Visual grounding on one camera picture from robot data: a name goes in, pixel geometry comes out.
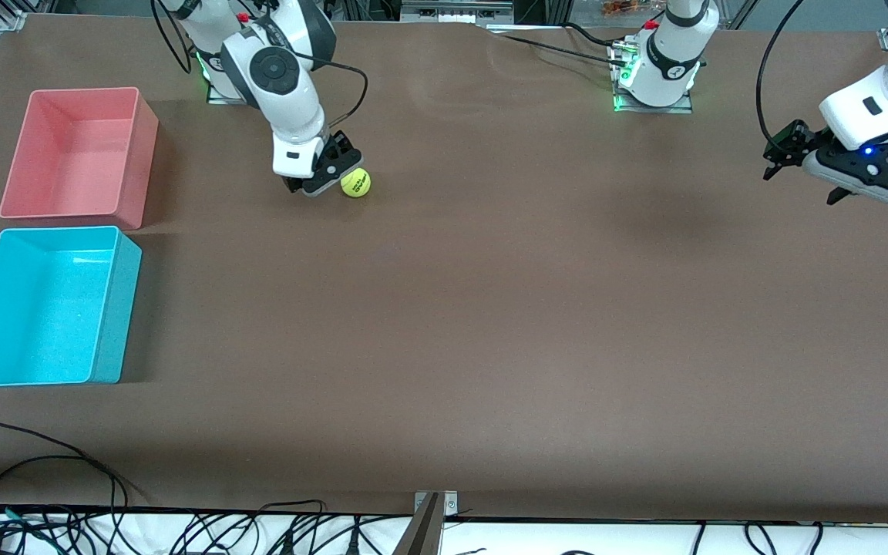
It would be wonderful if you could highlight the yellow-green tennis ball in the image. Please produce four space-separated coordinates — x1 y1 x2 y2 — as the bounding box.
339 168 372 200

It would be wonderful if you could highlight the pink plastic bin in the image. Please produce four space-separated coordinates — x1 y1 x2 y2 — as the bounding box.
0 87 160 230

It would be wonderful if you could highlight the blue plastic bin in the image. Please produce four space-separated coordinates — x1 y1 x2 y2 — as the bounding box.
0 226 143 387

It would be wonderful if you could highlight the grey metal box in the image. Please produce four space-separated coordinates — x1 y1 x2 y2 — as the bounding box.
400 0 514 24

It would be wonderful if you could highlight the grey metal pole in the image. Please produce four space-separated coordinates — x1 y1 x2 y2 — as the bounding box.
392 493 445 555

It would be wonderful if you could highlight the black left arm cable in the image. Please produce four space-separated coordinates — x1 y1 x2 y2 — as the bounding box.
756 0 807 146

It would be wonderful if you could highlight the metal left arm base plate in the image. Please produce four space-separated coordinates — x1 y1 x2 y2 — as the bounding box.
610 39 695 115

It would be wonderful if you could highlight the black right arm loop cable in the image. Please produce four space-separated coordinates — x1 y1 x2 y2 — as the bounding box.
151 0 192 76

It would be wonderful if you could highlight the black cable on table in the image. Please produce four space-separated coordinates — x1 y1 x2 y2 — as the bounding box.
499 34 630 69
563 22 621 49

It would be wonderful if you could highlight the small metal edge bracket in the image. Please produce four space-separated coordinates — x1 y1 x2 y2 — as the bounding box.
414 491 459 519

